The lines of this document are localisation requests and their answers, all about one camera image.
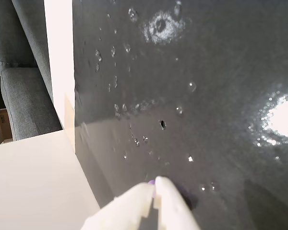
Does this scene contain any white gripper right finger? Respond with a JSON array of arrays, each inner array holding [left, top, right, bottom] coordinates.
[[155, 176, 200, 230]]

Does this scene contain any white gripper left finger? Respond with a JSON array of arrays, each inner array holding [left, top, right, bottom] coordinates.
[[81, 182, 156, 230]]

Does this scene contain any purple pen grip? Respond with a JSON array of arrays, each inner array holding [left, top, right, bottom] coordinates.
[[147, 179, 157, 198]]

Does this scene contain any black glossy mat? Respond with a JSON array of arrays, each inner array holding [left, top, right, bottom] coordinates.
[[72, 0, 288, 230]]

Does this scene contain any cardboard box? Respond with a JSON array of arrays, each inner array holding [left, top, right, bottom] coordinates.
[[0, 108, 14, 145]]

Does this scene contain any grey fabric sofa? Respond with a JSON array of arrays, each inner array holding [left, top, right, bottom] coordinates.
[[0, 0, 63, 141]]

